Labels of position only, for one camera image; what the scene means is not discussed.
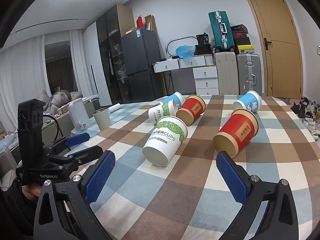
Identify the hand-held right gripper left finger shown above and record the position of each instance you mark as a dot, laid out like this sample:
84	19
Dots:
98	177

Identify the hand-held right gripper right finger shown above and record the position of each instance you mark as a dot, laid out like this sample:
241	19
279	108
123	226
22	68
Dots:
231	177

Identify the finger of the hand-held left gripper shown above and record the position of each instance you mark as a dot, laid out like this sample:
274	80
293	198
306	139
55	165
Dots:
90	152
77	138

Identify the red paper cup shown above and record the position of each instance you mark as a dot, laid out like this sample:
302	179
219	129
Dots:
235	133
191	110

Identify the white leaf-print paper cup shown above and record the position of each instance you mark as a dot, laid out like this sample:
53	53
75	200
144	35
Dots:
165	140
160	112

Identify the person's left forearm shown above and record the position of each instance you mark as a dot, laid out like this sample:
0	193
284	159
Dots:
11	205

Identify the blue paper cup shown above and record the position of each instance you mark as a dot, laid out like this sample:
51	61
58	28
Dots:
173	98
246	102

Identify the person's left hand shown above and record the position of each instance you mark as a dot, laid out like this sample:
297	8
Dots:
28	192

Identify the white plastic appliance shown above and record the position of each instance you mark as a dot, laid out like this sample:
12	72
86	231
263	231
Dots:
78	116

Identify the grey sofa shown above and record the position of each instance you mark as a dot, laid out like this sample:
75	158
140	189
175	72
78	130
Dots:
6	142

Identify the grey-green tumbler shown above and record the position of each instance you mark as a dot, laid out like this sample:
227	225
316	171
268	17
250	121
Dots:
102	119

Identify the checked tablecloth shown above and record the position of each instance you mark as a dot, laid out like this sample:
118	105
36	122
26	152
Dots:
200	180

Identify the grey padded jacket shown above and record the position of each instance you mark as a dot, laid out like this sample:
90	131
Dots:
62	97

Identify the white paper roll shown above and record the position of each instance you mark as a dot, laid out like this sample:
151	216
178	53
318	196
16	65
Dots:
115	107

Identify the white sheer curtain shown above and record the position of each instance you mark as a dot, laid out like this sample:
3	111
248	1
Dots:
22	75
80	62

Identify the white wardrobe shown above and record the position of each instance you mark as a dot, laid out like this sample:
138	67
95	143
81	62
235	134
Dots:
92	55

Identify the pile of shoes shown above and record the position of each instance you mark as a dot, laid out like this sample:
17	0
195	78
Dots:
306	111

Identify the white drawer unit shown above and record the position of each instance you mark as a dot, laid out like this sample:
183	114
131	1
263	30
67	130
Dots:
206	78

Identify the dark glass cabinet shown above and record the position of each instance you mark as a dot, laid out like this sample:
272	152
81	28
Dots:
112	42

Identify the beige suitcase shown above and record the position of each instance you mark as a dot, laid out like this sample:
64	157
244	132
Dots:
226	73

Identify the dark grey refrigerator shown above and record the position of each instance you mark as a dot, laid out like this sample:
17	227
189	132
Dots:
142	55

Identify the silver suitcase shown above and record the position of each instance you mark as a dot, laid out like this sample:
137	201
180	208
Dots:
248	71

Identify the white desk with drawers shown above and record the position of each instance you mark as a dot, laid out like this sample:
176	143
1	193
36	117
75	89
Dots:
175	65

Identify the yellow black shoe box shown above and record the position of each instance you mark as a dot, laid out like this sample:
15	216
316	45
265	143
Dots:
245	49

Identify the blue plastic bag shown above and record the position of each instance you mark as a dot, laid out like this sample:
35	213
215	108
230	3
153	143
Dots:
185	51

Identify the open cardboard box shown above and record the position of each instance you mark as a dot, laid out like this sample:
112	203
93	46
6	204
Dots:
150	23

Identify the black bag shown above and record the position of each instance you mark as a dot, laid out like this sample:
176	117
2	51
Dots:
203	43

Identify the wooden door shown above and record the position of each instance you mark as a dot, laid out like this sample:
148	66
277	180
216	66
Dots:
275	42

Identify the black shoe box red logo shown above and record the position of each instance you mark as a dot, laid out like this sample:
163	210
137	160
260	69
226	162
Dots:
240	35

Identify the teal suitcase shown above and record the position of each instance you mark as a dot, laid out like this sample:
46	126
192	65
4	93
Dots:
220	30

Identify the oval metal frame mirror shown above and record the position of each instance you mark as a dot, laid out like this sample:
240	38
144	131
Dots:
180	39

